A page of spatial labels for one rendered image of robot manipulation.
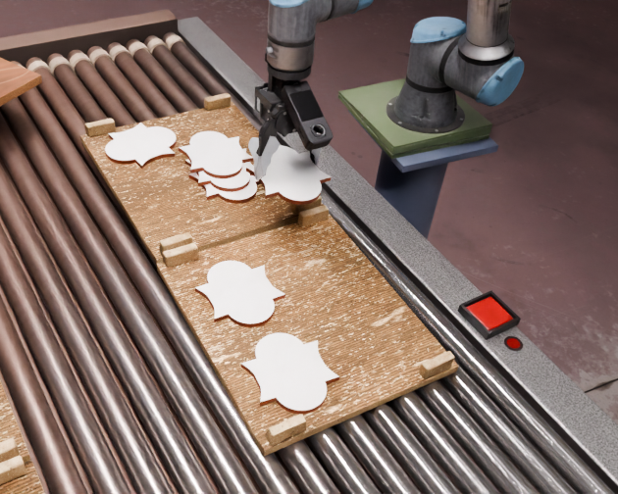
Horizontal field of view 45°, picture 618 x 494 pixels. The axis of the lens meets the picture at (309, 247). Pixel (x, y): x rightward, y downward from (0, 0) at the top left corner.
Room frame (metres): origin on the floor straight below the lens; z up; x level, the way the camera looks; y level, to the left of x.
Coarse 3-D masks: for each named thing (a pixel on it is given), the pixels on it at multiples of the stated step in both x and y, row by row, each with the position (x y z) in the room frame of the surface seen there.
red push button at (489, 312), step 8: (480, 304) 0.92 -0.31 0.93; (488, 304) 0.92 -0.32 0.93; (496, 304) 0.92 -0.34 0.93; (472, 312) 0.90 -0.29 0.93; (480, 312) 0.90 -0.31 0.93; (488, 312) 0.90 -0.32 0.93; (496, 312) 0.90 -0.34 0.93; (504, 312) 0.91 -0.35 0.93; (480, 320) 0.88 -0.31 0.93; (488, 320) 0.88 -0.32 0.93; (496, 320) 0.89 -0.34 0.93; (504, 320) 0.89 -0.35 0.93; (488, 328) 0.86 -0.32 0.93
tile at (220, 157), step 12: (204, 132) 1.27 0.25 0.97; (216, 132) 1.28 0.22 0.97; (192, 144) 1.22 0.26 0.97; (204, 144) 1.23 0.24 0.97; (216, 144) 1.23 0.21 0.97; (228, 144) 1.24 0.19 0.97; (192, 156) 1.18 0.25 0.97; (204, 156) 1.19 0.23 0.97; (216, 156) 1.20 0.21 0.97; (228, 156) 1.20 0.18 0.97; (240, 156) 1.21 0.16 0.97; (192, 168) 1.15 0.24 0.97; (204, 168) 1.15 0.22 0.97; (216, 168) 1.16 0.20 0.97; (228, 168) 1.16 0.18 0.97; (240, 168) 1.17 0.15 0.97
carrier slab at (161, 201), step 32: (128, 128) 1.29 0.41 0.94; (192, 128) 1.32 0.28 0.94; (224, 128) 1.34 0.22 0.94; (96, 160) 1.17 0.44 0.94; (160, 160) 1.20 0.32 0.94; (128, 192) 1.08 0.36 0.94; (160, 192) 1.10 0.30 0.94; (192, 192) 1.11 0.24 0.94; (160, 224) 1.01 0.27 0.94; (192, 224) 1.02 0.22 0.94; (224, 224) 1.03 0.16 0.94; (256, 224) 1.04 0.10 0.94; (160, 256) 0.92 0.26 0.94
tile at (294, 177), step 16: (272, 160) 1.08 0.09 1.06; (288, 160) 1.09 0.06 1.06; (304, 160) 1.09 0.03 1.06; (272, 176) 1.03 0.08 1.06; (288, 176) 1.04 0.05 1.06; (304, 176) 1.05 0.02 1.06; (320, 176) 1.05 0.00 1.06; (272, 192) 0.99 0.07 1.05; (288, 192) 1.00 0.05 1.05; (304, 192) 1.01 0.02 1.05; (320, 192) 1.02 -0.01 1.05
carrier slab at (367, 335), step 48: (240, 240) 0.99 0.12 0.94; (288, 240) 1.01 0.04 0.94; (336, 240) 1.03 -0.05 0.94; (192, 288) 0.86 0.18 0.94; (288, 288) 0.89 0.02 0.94; (336, 288) 0.90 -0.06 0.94; (384, 288) 0.92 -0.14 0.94; (240, 336) 0.77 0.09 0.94; (336, 336) 0.79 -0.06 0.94; (384, 336) 0.81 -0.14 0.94; (432, 336) 0.82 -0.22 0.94; (240, 384) 0.68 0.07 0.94; (336, 384) 0.70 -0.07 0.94; (384, 384) 0.71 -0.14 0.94
